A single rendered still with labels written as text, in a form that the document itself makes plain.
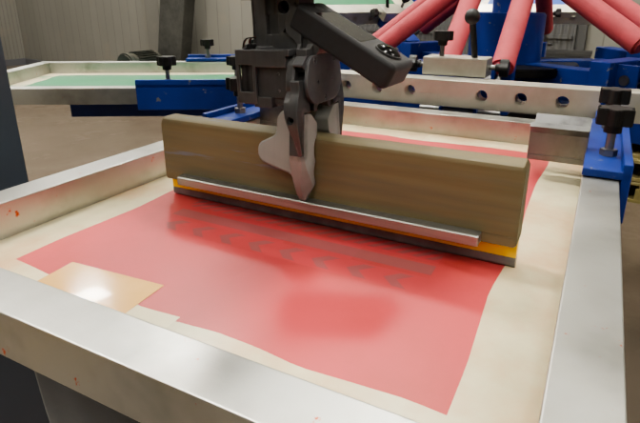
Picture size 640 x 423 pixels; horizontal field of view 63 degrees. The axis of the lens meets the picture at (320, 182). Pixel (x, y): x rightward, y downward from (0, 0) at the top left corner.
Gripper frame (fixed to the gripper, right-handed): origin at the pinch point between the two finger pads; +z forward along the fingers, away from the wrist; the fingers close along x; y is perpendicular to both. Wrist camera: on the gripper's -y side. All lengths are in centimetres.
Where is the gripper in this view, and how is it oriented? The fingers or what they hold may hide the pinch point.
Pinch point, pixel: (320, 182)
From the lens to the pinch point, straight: 54.8
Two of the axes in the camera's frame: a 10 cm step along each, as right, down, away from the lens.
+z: 0.3, 9.5, 3.1
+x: -4.7, 2.9, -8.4
